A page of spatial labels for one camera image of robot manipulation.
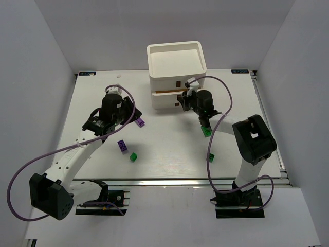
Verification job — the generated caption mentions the purple lego plate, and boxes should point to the purple lego plate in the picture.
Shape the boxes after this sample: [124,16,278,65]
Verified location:
[135,118,145,128]

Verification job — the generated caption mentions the white drawer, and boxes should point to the white drawer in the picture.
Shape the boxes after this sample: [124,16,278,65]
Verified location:
[151,89,188,110]

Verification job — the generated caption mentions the purple lego brick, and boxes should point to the purple lego brick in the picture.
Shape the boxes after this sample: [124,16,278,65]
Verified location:
[117,140,128,153]

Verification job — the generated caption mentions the white three-drawer storage box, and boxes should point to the white three-drawer storage box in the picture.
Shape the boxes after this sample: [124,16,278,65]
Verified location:
[147,40,208,114]

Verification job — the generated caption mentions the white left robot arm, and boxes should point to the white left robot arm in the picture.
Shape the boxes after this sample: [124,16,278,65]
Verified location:
[29,93,141,220]

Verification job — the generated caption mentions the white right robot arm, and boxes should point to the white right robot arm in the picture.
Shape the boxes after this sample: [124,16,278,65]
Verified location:
[177,90,277,193]

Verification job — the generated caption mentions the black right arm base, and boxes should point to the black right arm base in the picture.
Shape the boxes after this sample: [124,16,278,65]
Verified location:
[210,187,265,219]

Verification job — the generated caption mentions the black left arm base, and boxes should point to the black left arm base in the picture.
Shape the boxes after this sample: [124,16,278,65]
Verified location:
[75,180,129,216]

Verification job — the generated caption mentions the green small lego brick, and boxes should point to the green small lego brick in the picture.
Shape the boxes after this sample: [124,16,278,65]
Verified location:
[130,152,138,162]

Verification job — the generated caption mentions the blue left corner label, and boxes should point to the blue left corner label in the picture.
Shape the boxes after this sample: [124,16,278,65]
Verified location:
[78,72,96,76]

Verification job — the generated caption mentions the blue corner label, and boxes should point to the blue corner label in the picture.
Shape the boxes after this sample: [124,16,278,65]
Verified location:
[231,69,249,74]
[78,72,96,76]

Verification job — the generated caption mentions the blue right corner label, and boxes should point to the blue right corner label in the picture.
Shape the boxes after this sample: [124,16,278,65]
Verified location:
[231,69,249,74]

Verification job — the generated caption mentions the green square lego brick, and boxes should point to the green square lego brick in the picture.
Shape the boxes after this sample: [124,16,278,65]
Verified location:
[208,153,215,163]

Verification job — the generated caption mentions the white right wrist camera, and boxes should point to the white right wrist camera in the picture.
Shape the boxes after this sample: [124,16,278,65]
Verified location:
[185,78,200,97]

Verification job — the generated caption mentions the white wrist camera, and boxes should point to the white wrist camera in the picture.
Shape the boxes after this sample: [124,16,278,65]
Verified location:
[185,78,200,97]
[105,84,122,96]

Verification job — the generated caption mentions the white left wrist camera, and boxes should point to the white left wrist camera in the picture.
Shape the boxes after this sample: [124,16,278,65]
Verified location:
[105,84,122,96]

